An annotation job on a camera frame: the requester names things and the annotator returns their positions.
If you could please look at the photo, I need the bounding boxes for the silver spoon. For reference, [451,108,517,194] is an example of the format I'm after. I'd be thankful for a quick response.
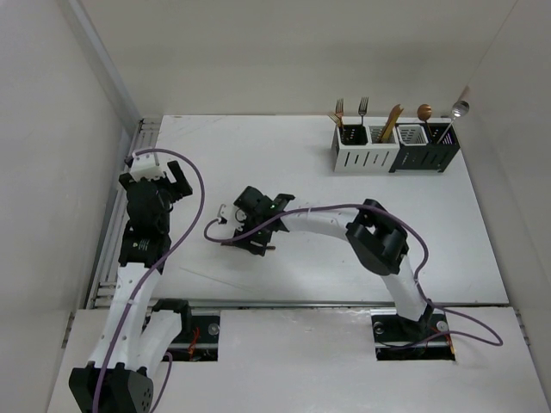
[437,100,470,144]

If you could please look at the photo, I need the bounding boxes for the white utensil caddy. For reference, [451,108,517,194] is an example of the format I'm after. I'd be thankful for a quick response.
[331,124,399,175]

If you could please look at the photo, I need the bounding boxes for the gold fork green handle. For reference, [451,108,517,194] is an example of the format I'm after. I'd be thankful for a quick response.
[334,98,344,131]

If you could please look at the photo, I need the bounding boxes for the gold knife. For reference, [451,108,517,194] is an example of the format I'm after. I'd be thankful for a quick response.
[379,104,404,143]

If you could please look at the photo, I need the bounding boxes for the copper four-tine fork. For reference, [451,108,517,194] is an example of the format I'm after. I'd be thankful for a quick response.
[328,113,343,131]

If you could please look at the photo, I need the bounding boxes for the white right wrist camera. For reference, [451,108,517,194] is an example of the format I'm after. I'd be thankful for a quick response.
[217,204,247,227]

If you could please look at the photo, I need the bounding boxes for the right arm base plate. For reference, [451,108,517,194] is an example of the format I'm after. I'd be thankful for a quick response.
[371,312,455,361]

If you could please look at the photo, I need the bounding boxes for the copper round spoon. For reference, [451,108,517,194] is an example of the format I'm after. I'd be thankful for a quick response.
[417,103,432,142]

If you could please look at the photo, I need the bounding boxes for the aluminium table edge rail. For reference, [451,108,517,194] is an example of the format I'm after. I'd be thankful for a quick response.
[84,118,163,310]

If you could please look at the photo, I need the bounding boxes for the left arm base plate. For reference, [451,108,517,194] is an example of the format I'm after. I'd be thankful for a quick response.
[168,309,221,362]

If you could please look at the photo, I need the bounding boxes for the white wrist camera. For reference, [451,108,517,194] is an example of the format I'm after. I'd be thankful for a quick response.
[217,204,247,227]
[128,152,165,182]

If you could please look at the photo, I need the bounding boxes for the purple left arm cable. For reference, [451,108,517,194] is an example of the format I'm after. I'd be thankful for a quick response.
[88,148,207,412]

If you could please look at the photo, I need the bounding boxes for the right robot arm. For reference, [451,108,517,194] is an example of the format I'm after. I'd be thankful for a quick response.
[222,186,433,341]

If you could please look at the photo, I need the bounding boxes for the black fork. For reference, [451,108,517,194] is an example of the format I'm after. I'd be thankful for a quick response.
[358,96,369,126]

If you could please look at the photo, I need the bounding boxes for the clear chopstick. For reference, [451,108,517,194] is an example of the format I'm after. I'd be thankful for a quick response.
[178,266,255,293]

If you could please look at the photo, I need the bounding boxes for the small copper three-tine fork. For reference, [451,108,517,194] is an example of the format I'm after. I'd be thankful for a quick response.
[220,243,276,250]

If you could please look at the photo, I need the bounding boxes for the black utensil caddy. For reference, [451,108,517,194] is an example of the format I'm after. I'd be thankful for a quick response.
[389,123,461,173]

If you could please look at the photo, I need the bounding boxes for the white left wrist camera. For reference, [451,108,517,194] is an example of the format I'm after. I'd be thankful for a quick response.
[128,152,165,182]

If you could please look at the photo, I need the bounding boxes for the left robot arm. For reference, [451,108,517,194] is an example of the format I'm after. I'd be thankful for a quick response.
[69,156,193,412]

